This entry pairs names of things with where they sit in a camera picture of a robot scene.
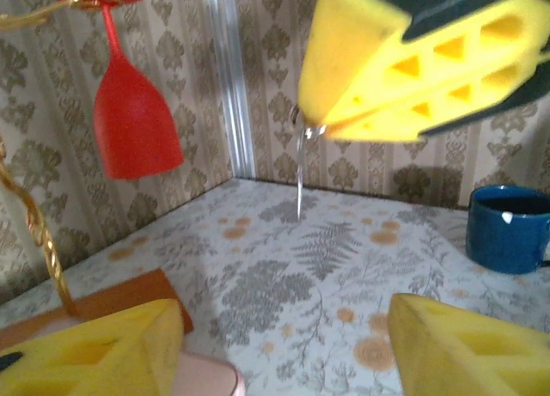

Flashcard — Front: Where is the blue ceramic mug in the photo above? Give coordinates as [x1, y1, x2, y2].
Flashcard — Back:
[466, 185, 550, 276]

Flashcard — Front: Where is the red plastic wine glass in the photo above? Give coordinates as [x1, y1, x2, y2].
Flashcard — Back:
[58, 0, 186, 181]

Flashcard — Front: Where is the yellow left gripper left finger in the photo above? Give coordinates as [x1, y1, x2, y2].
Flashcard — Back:
[0, 299, 186, 396]

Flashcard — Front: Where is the aluminium corner post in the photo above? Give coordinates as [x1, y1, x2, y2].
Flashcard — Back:
[205, 0, 258, 180]

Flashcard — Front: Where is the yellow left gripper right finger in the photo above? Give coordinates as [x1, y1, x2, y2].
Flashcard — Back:
[388, 292, 550, 396]

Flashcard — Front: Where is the pink rectangular box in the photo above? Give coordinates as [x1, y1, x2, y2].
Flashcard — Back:
[171, 350, 247, 396]

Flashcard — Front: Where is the gold wire stand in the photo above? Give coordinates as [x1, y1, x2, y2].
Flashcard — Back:
[0, 0, 194, 354]

